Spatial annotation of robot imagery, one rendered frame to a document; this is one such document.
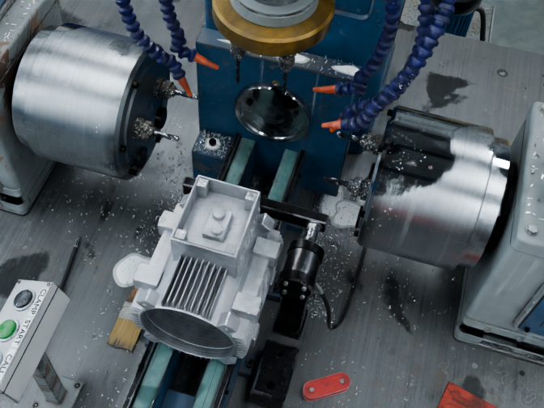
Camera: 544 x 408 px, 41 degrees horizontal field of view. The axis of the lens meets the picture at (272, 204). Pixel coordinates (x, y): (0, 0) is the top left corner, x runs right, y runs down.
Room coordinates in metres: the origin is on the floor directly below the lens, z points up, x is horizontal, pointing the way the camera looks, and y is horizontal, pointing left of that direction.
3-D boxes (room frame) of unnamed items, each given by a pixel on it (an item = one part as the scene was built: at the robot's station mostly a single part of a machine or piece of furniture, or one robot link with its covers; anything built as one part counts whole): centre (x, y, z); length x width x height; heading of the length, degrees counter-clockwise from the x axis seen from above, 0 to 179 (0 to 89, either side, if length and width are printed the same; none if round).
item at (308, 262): (0.74, -0.13, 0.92); 0.45 x 0.13 x 0.24; 168
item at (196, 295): (0.53, 0.09, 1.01); 0.20 x 0.19 x 0.19; 168
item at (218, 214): (0.57, 0.08, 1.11); 0.12 x 0.11 x 0.07; 168
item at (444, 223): (0.73, -0.29, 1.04); 0.41 x 0.25 x 0.25; 78
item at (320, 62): (0.95, 0.00, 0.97); 0.30 x 0.11 x 0.34; 78
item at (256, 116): (0.88, 0.02, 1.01); 0.15 x 0.02 x 0.15; 78
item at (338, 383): (0.45, -0.13, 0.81); 0.09 x 0.03 x 0.02; 112
